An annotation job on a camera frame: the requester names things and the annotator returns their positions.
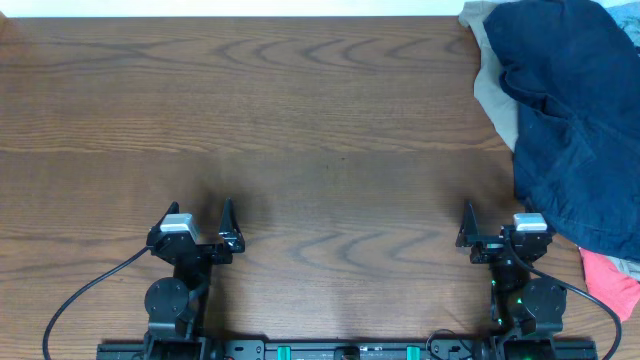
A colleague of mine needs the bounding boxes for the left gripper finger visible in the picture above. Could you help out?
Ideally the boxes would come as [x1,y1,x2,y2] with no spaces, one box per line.
[158,201,179,226]
[218,198,245,253]

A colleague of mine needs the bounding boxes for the navy blue shorts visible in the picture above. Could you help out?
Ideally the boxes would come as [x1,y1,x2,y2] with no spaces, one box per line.
[484,1,639,261]

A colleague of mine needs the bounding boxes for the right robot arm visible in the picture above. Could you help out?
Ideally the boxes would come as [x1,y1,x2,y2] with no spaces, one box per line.
[456,201,566,359]

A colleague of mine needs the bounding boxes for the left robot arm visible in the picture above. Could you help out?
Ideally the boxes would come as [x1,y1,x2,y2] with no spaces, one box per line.
[143,199,245,359]

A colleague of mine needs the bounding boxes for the khaki beige garment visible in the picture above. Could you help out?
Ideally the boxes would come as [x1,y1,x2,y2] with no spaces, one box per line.
[458,1,518,151]

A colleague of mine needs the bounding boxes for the red garment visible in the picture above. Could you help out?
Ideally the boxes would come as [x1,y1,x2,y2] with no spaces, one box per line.
[579,248,639,322]

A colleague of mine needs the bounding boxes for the light blue garment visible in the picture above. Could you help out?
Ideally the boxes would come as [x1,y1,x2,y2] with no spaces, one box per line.
[597,0,639,48]

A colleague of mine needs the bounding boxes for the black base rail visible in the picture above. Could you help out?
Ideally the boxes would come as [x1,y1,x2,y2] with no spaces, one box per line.
[96,338,598,360]

